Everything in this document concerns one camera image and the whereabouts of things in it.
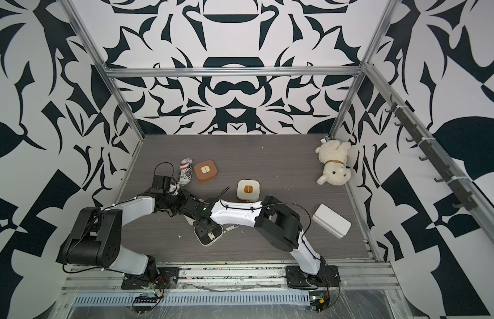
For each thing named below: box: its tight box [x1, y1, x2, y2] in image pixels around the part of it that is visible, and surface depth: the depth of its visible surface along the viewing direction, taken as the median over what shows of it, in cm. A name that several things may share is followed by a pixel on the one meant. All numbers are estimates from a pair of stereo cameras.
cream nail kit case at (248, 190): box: [236, 178, 261, 203], surface depth 97 cm
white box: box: [312, 203, 352, 240], surface depth 85 cm
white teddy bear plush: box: [315, 138, 352, 187], surface depth 101 cm
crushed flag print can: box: [177, 157, 194, 186], surface depth 103 cm
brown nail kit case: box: [193, 160, 218, 183], surface depth 104 cm
